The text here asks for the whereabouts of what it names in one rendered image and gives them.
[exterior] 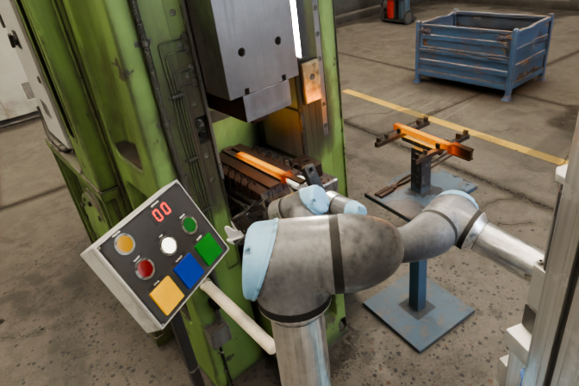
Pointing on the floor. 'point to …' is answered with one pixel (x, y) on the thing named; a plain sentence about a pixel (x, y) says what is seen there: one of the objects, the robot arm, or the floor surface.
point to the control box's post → (186, 349)
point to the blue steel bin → (483, 48)
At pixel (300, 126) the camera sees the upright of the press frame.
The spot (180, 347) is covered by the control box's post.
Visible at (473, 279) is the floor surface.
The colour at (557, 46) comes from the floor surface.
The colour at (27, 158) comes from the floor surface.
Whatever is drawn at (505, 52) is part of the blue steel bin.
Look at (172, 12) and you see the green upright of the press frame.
